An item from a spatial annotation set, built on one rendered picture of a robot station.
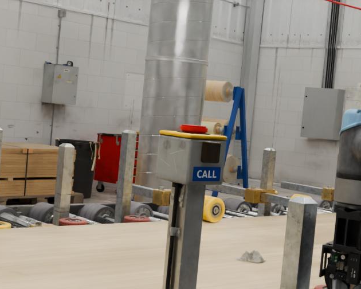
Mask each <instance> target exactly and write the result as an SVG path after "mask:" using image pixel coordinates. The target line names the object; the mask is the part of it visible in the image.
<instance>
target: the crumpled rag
mask: <svg viewBox="0 0 361 289"><path fill-rule="evenodd" d="M236 259H240V260H243V261H254V262H255V263H258V262H263V261H265V260H264V259H263V257H262V256H261V255H260V253H259V251H255V250H253V251H251V253H249V252H248V251H246V252H245V253H244V254H243V255H242V256H241V257H237V258H236Z"/></svg>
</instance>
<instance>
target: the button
mask: <svg viewBox="0 0 361 289"><path fill-rule="evenodd" d="M180 130H181V131H182V132H192V133H200V134H205V133H206V132H208V128H206V126H196V125H189V124H182V125H181V126H180Z"/></svg>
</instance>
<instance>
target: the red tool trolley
mask: <svg viewBox="0 0 361 289"><path fill-rule="evenodd" d="M97 135H98V137H97V142H100V159H99V158H98V157H96V164H95V177H94V180H97V181H98V185H97V186H96V190H97V191H98V192H103V191H104V185H103V182H109V183H115V184H116V182H117V180H118V173H119V161H120V147H121V134H106V133H99V134H97ZM138 143H139V137H138V136H137V137H136V149H135V162H134V175H133V182H132V183H135V176H136V163H137V156H138Z"/></svg>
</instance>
